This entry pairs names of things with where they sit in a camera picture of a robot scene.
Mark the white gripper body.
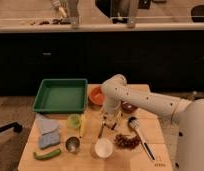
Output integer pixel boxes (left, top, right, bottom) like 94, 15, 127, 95
103, 110, 122, 129

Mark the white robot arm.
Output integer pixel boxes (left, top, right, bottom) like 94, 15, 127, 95
101, 74, 204, 171

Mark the white plastic cup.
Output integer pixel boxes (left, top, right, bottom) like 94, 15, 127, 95
94, 138, 113, 159

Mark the small metal cup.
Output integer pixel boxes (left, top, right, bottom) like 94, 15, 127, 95
65, 136, 80, 154

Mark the metal fork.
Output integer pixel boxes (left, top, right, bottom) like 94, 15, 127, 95
98, 122, 105, 139

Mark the pile of dried chilies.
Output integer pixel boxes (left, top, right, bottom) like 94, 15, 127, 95
114, 134, 140, 150

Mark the dark brown bowl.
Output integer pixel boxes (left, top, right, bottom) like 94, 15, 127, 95
121, 101, 137, 114

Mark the orange bowl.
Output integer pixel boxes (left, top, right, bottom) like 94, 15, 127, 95
89, 86, 104, 106

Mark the green plastic tray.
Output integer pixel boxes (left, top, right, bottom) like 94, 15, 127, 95
33, 79, 88, 114

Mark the blue folded cloth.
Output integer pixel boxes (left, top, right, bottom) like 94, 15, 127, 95
36, 114, 60, 149

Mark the green chili pepper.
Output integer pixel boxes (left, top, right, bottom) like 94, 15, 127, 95
33, 148, 61, 160

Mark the black handled spoon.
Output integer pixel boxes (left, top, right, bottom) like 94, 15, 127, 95
128, 117, 155, 161

